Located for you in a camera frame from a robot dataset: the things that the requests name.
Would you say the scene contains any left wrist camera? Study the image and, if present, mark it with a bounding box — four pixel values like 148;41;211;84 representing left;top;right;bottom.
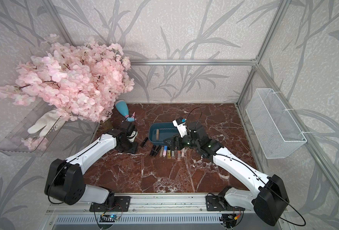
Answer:
120;121;138;142

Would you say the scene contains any pale pink lipstick tube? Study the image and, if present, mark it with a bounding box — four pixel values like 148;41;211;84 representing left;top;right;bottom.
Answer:
181;148;186;158

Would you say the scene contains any green circuit board left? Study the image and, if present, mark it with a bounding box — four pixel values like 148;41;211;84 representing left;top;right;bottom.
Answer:
100;214;122;223

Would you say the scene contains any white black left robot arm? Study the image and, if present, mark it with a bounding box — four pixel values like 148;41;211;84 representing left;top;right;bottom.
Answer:
45;128;138;205

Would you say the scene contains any pink cherry blossom tree crown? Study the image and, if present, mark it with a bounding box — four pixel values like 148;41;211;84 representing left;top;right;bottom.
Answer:
0;33;136;123

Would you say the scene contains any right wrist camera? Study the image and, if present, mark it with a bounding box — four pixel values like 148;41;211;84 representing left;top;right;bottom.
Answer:
172;117;204;138

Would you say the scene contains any teal plastic storage box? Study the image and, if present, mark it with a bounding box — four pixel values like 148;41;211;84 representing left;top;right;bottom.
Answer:
148;122;179;146

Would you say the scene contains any white fabric glove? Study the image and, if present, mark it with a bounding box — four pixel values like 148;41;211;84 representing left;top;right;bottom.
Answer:
27;109;66;137

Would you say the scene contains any blue pink lipstick tube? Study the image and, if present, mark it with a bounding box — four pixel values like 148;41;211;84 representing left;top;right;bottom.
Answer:
163;146;167;157

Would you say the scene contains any brown artificial tree trunk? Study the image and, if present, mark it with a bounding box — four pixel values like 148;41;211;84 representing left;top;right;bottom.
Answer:
101;119;114;130

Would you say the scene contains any clear acrylic wall shelf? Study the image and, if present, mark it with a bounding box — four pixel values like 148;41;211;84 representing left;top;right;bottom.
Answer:
0;99;68;158

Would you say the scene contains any beige slim lipstick tube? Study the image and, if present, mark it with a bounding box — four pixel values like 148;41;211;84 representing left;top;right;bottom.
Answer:
159;146;164;157

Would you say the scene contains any white wire mesh basket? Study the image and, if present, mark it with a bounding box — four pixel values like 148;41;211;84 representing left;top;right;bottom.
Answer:
246;88;307;159

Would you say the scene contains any gold black lipstick tube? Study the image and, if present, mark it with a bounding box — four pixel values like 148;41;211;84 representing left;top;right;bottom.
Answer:
167;147;172;159

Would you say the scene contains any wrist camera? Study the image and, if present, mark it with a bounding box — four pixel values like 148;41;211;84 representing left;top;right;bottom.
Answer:
172;117;204;138
120;121;138;142

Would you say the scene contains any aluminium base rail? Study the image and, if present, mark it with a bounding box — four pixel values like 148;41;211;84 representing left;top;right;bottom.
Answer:
40;192;291;225

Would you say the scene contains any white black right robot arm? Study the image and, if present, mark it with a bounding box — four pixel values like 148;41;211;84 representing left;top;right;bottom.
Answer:
164;132;289;226

